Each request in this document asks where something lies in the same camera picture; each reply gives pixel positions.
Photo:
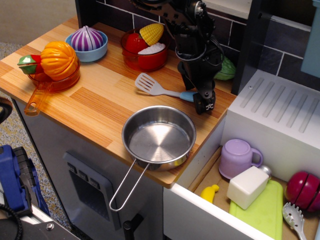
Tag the orange toy pumpkin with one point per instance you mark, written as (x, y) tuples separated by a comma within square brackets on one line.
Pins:
[(59, 60)]

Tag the grey toy oven door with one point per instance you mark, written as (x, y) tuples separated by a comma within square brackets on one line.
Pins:
[(93, 194)]

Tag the white salt shaker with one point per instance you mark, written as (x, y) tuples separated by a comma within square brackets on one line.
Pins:
[(244, 188)]

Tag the red transparent pot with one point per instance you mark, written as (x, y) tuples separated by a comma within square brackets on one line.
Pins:
[(145, 62)]

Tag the orange transparent saucepan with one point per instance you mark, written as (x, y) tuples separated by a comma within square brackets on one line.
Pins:
[(44, 86)]

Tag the purple striped toy onion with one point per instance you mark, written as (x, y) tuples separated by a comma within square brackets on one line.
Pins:
[(86, 39)]

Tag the white toy sink unit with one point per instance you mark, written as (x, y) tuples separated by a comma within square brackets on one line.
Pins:
[(278, 117)]

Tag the yellow toy banana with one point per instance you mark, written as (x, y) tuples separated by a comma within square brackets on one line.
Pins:
[(209, 193)]

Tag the grey pasta spoon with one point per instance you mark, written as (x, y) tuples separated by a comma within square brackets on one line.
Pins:
[(294, 218)]

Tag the steel frying pan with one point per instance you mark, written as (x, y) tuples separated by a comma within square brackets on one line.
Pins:
[(158, 139)]

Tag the light blue box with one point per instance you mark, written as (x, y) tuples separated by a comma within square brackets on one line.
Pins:
[(311, 60)]

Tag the white toy rice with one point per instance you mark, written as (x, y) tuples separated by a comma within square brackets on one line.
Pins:
[(153, 49)]

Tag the light blue bowl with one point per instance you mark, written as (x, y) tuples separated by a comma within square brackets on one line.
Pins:
[(93, 55)]

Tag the yellow toy corn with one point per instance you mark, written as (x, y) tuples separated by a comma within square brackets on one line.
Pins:
[(152, 33)]

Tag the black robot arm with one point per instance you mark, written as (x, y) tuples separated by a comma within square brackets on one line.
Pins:
[(181, 17)]

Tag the black oven handle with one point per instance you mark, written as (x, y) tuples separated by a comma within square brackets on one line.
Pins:
[(129, 226)]

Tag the red toy tomato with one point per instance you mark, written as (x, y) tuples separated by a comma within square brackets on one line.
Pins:
[(135, 43)]

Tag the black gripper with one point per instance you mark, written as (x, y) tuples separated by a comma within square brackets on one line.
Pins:
[(200, 61)]

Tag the green toy bitter gourd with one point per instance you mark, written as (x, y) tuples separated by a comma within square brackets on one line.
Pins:
[(228, 70)]

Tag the blue black clamp tool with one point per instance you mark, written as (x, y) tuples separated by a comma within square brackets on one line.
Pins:
[(19, 181)]

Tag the magenta toy cabbage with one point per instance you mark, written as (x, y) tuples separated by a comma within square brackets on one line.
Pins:
[(303, 190)]

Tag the green cutting board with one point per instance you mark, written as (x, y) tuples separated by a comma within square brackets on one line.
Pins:
[(265, 213)]

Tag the grey spatula blue handle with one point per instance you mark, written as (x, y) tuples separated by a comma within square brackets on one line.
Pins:
[(149, 85)]

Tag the purple plastic cup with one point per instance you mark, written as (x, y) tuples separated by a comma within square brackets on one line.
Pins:
[(237, 156)]

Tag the red toy pepper green top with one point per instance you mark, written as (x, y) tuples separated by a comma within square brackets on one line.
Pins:
[(31, 64)]

